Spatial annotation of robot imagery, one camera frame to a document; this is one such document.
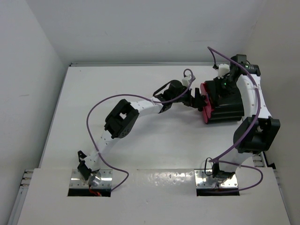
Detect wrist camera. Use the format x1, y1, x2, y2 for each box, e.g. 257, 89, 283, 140
182, 75, 193, 87
213, 64, 230, 79

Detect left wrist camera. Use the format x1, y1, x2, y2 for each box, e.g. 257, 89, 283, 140
182, 75, 193, 87

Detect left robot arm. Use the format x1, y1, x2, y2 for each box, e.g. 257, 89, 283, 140
77, 80, 206, 181

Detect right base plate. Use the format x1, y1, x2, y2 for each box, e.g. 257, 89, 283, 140
194, 169, 238, 189

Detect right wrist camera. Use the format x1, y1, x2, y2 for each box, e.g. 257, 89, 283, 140
213, 64, 230, 79

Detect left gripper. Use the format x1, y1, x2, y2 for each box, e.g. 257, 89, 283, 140
171, 85, 206, 108

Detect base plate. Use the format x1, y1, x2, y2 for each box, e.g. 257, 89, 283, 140
194, 169, 238, 189
69, 169, 113, 189

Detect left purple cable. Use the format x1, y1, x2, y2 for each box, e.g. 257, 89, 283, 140
86, 68, 196, 192

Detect black pink drawer organizer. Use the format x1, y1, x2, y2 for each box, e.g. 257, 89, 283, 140
200, 78, 245, 124

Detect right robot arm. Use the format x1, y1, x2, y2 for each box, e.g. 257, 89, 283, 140
210, 54, 280, 180

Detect left base plate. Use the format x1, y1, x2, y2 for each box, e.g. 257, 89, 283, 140
69, 169, 113, 189

